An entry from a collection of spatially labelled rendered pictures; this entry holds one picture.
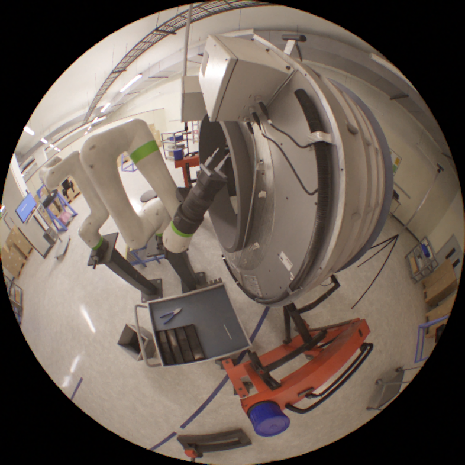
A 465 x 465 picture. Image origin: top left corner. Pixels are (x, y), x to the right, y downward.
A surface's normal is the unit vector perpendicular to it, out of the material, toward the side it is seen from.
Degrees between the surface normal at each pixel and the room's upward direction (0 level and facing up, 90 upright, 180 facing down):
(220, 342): 0
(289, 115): 90
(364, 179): 76
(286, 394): 0
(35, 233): 90
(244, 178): 61
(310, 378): 0
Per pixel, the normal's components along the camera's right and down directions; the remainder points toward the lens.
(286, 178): -0.93, 0.25
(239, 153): 0.30, 0.13
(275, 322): 0.05, -0.65
